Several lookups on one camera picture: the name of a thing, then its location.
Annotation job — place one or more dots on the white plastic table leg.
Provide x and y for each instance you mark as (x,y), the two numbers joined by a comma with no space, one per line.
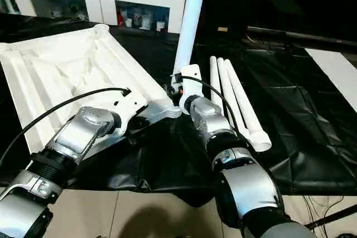
(237,90)
(214,82)
(191,26)
(223,82)

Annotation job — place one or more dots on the white plastic table top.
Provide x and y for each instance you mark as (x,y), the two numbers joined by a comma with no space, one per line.
(55,68)

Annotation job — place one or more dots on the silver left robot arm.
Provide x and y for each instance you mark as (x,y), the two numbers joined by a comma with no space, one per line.
(75,135)

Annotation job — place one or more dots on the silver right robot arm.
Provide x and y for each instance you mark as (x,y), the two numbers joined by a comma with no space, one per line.
(245,188)

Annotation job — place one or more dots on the small tan block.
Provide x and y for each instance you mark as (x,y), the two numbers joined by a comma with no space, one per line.
(222,29)

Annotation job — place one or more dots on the black mat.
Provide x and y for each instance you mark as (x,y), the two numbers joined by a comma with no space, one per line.
(279,137)

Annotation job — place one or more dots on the white flat board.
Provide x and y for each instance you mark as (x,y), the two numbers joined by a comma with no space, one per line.
(334,76)

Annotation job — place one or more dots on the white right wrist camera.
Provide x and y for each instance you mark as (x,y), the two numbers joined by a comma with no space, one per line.
(191,82)

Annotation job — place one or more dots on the black rail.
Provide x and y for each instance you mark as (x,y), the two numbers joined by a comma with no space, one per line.
(306,36)

